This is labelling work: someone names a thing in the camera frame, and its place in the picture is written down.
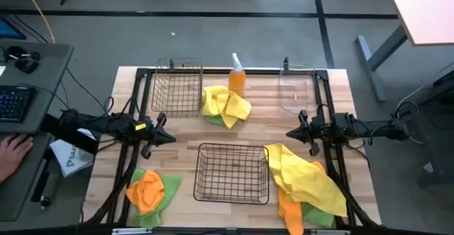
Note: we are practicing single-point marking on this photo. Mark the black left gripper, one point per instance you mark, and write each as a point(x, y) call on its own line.
point(155, 135)

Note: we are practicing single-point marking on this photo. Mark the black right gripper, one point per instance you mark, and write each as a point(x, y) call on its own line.
point(310, 133)

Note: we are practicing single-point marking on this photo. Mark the yellow microfiber towel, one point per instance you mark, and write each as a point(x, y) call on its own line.
point(301, 178)
point(225, 105)

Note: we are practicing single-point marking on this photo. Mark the green microfiber towel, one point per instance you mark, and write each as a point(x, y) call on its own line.
point(170, 189)
point(317, 215)
point(214, 120)

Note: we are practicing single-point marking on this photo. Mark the orange microfiber towel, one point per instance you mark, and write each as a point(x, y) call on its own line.
point(147, 192)
point(291, 213)

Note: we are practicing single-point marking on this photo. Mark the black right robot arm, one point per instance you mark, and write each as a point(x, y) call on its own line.
point(372, 126)

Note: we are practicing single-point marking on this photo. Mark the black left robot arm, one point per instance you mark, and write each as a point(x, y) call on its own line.
point(106, 123)

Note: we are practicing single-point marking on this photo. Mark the clear plastic bin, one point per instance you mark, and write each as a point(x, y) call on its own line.
point(297, 86)

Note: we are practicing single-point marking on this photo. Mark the orange spray bottle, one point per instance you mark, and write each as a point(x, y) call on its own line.
point(237, 80)

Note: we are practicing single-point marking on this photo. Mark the black support beam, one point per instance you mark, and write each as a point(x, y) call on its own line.
point(81, 143)

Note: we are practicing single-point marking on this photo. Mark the white printed paper bag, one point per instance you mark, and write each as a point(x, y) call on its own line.
point(72, 158)

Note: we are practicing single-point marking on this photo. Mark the grey table leg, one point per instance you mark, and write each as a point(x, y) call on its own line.
point(370, 68)

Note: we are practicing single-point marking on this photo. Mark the white floor marker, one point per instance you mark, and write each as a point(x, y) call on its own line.
point(428, 167)

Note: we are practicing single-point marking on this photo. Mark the black round knob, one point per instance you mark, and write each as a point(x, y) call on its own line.
point(45, 202)

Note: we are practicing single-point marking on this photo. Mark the grey side desk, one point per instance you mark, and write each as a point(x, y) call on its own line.
point(42, 71)

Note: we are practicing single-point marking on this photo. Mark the dark grey equipment desk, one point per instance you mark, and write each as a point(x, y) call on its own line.
point(440, 128)

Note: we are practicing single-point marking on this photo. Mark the person's hand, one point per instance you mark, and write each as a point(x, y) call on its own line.
point(12, 153)

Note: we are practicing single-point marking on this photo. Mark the black backlit keyboard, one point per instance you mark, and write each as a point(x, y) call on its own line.
point(14, 103)

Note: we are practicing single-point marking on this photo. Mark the white table top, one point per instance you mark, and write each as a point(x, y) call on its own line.
point(425, 8)

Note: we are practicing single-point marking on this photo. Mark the computer monitor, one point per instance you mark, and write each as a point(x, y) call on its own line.
point(9, 29)

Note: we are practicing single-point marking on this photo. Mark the black metal table frame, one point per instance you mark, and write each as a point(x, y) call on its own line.
point(143, 86)

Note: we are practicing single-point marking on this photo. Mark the silver metal bracket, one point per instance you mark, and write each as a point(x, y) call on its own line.
point(131, 231)
point(330, 232)

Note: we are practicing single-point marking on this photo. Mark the black desk bracket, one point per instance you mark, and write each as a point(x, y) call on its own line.
point(40, 181)

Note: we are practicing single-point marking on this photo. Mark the black camera clamp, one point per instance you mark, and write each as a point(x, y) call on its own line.
point(25, 62)

